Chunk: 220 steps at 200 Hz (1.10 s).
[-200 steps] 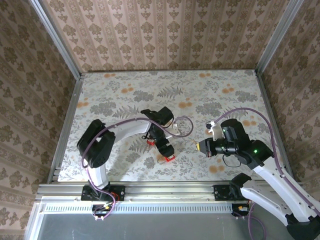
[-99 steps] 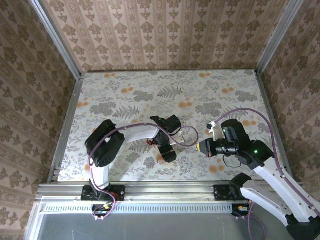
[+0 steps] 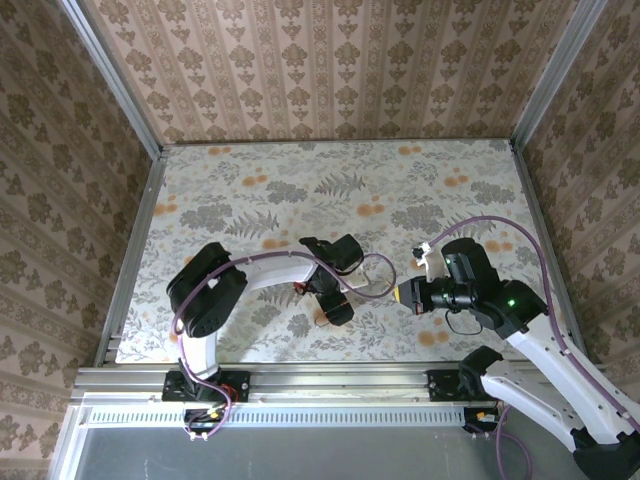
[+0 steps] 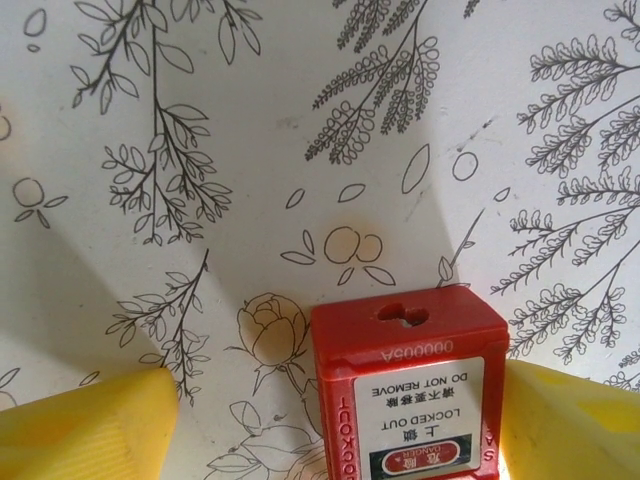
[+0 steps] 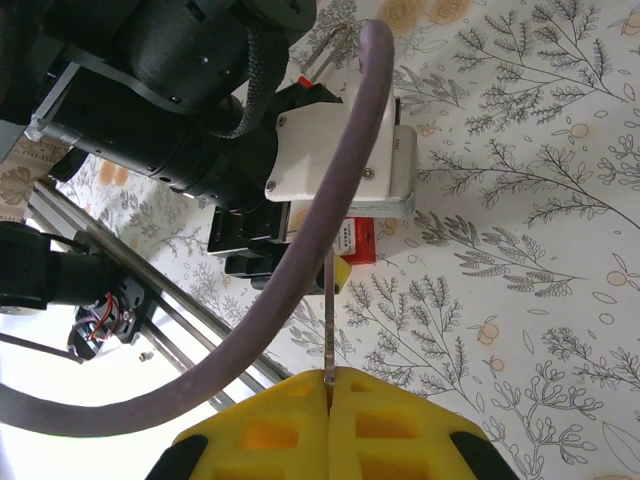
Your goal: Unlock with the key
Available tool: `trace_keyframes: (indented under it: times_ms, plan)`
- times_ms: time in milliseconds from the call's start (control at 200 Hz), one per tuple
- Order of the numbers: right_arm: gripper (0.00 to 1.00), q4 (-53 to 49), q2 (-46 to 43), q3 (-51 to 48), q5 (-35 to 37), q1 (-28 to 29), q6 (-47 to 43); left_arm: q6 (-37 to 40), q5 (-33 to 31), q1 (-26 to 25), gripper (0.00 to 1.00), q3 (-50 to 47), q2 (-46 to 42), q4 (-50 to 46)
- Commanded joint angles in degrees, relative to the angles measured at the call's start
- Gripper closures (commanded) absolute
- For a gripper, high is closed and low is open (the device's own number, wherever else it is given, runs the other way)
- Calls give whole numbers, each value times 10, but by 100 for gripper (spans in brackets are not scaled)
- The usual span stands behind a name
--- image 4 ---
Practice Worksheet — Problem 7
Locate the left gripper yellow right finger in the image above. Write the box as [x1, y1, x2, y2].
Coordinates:
[499, 358, 640, 480]

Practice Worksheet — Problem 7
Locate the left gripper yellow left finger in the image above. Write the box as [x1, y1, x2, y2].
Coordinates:
[0, 367, 182, 480]

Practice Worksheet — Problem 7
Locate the red safety padlock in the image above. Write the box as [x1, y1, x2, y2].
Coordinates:
[309, 283, 511, 480]

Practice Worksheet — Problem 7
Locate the floral table cover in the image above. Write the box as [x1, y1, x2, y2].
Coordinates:
[0, 0, 640, 480]

